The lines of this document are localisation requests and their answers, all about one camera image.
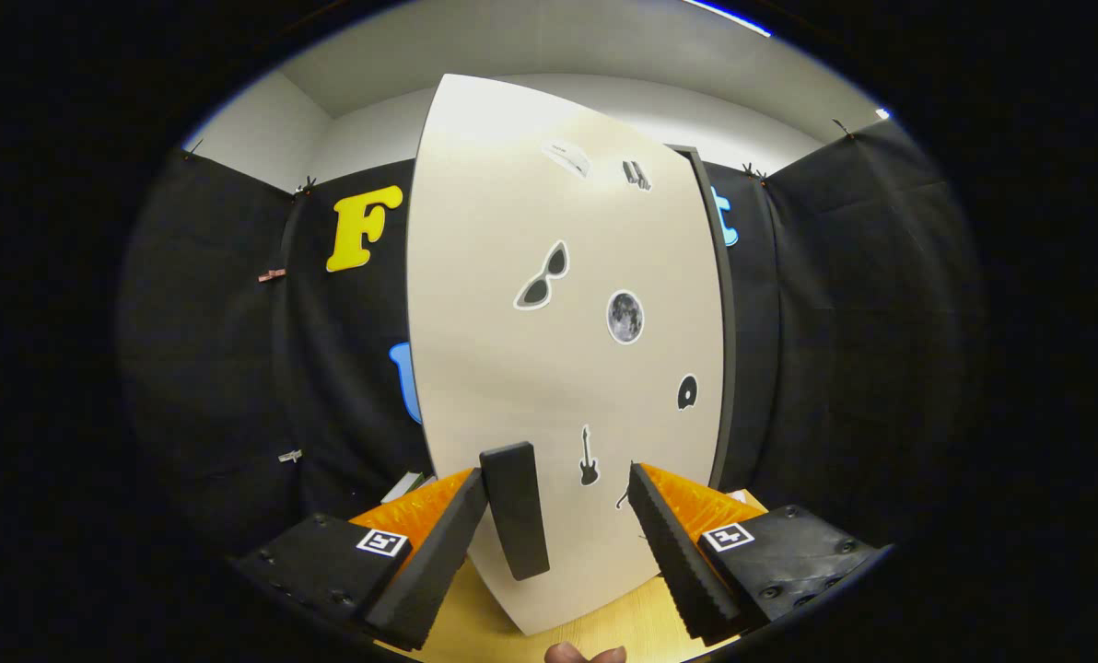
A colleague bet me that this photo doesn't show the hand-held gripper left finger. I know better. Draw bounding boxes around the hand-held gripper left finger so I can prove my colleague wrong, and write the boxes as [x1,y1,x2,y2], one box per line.
[234,468,490,653]

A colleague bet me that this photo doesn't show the grey cabinet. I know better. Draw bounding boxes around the grey cabinet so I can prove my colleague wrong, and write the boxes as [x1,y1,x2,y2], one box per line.
[669,145,739,491]

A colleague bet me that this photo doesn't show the beige cabinet door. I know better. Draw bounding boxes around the beige cabinet door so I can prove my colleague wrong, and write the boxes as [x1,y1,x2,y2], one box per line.
[406,74,727,638]

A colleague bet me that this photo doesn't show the black backdrop cloth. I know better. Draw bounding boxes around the black backdrop cloth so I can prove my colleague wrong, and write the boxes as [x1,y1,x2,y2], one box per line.
[118,115,987,590]

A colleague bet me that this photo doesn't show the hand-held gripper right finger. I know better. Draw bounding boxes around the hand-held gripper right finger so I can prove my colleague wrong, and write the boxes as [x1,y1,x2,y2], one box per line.
[626,462,893,646]

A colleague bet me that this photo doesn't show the black door handle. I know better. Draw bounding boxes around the black door handle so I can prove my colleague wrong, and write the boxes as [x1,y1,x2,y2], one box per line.
[479,441,552,582]

